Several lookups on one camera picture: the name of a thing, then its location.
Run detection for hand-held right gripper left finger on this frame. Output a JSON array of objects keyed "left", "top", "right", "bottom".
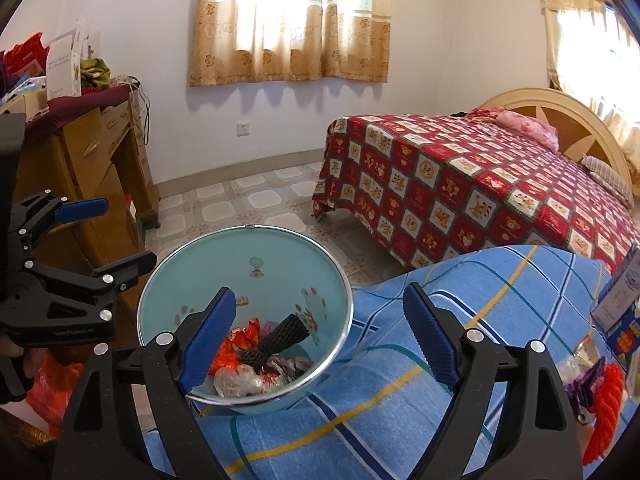
[{"left": 52, "top": 286, "right": 237, "bottom": 480}]

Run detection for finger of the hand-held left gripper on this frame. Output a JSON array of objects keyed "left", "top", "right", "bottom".
[
  {"left": 36, "top": 251, "right": 158, "bottom": 322},
  {"left": 10, "top": 190, "right": 110, "bottom": 252}
]

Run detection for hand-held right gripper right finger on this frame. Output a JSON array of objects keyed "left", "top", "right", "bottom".
[{"left": 402, "top": 282, "right": 585, "bottom": 480}]

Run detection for translucent red plastic bag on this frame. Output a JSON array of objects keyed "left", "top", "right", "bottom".
[{"left": 209, "top": 322, "right": 262, "bottom": 377}]

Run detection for clear plastic bag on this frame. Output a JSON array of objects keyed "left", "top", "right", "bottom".
[{"left": 214, "top": 364, "right": 281, "bottom": 399}]

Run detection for black foam net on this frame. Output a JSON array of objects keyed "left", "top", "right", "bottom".
[{"left": 239, "top": 313, "right": 312, "bottom": 367}]

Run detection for teal waste bin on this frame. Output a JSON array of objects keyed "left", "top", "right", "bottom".
[{"left": 136, "top": 225, "right": 355, "bottom": 416}]

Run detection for purple wrapper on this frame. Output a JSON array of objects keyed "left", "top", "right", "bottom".
[{"left": 565, "top": 360, "right": 608, "bottom": 423}]

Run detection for red foam net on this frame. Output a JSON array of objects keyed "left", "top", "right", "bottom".
[{"left": 582, "top": 362, "right": 628, "bottom": 467}]

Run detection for person's left hand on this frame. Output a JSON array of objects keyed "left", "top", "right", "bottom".
[{"left": 0, "top": 344, "right": 43, "bottom": 378}]

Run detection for wooden dresser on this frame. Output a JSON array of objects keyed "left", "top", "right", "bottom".
[{"left": 0, "top": 85, "right": 161, "bottom": 361}]

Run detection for blue plaid tablecloth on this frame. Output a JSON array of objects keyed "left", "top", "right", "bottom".
[{"left": 142, "top": 244, "right": 640, "bottom": 480}]

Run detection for maroon cloth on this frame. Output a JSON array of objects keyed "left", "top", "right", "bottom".
[{"left": 25, "top": 77, "right": 136, "bottom": 123}]

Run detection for cardboard box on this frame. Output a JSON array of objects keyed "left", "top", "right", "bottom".
[{"left": 0, "top": 89, "right": 51, "bottom": 121}]

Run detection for green floral cloth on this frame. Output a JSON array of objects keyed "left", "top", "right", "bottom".
[{"left": 81, "top": 57, "right": 112, "bottom": 95}]

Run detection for white paper box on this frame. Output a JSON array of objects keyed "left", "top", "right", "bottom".
[{"left": 46, "top": 19, "right": 91, "bottom": 100}]

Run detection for bed with red checkered bedspread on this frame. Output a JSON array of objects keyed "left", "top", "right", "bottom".
[{"left": 312, "top": 114, "right": 640, "bottom": 273}]

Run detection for red gift bags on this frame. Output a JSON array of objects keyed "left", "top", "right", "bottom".
[{"left": 1, "top": 32, "right": 47, "bottom": 78}]

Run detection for blue carton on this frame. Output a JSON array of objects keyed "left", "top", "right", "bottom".
[{"left": 605, "top": 305, "right": 640, "bottom": 361}]

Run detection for white tall box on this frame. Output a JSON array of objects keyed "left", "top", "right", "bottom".
[{"left": 590, "top": 242, "right": 640, "bottom": 333}]

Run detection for pink floral pillow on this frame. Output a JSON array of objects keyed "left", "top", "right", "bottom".
[{"left": 495, "top": 109, "right": 560, "bottom": 153}]

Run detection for striped pillow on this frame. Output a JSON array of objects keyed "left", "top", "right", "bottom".
[{"left": 581, "top": 154, "right": 635, "bottom": 207}]

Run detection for cream wooden headboard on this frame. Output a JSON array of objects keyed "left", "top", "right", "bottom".
[{"left": 477, "top": 87, "right": 636, "bottom": 186}]

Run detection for white cable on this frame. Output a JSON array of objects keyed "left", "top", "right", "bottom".
[{"left": 127, "top": 76, "right": 152, "bottom": 147}]

